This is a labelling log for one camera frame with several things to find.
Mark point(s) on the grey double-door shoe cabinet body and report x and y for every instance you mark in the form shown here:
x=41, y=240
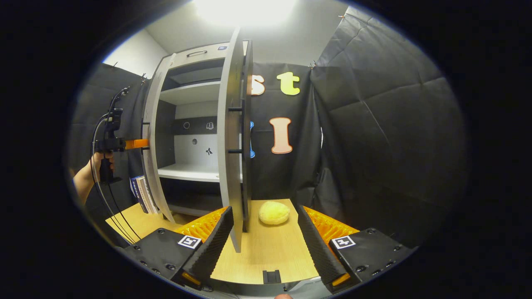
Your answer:
x=191, y=93

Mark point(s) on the yellow sponge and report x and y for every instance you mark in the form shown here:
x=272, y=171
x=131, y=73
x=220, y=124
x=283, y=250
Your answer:
x=274, y=212

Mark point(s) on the white book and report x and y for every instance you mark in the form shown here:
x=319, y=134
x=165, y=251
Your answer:
x=143, y=193
x=150, y=195

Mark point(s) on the long ceiling light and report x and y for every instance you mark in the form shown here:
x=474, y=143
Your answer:
x=245, y=10

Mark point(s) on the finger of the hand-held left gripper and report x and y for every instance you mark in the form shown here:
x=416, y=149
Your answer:
x=136, y=144

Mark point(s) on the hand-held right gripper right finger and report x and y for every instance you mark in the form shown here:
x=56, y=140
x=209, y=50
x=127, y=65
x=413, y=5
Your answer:
x=318, y=253

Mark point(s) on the blue book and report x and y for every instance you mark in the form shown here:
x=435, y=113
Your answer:
x=135, y=191

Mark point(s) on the grey cabinet door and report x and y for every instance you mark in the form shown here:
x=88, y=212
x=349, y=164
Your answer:
x=228, y=187
x=150, y=124

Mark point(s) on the black backdrop cloth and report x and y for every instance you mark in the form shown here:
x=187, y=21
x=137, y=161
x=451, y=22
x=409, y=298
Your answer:
x=374, y=145

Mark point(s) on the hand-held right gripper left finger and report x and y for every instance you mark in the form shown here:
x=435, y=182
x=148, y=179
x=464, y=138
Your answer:
x=212, y=249

